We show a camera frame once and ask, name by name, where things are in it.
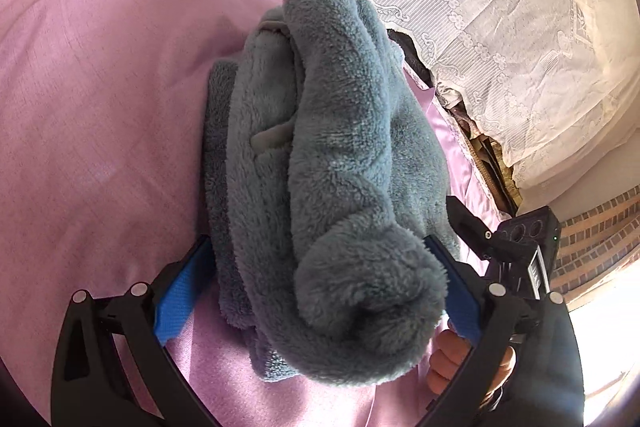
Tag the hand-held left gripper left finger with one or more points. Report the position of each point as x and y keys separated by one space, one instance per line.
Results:
x=180 y=294

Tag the pink bed sheet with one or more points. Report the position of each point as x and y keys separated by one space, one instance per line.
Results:
x=100 y=107

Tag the person's right hand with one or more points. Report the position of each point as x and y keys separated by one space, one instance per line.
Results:
x=445 y=362

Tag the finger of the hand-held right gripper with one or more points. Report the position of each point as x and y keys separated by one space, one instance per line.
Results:
x=470 y=224

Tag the blue fleece garment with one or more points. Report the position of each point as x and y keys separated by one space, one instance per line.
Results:
x=340 y=157

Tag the white lace bed cover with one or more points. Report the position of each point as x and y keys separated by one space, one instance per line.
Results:
x=500 y=7

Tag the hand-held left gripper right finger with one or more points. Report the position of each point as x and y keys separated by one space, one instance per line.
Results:
x=460 y=302

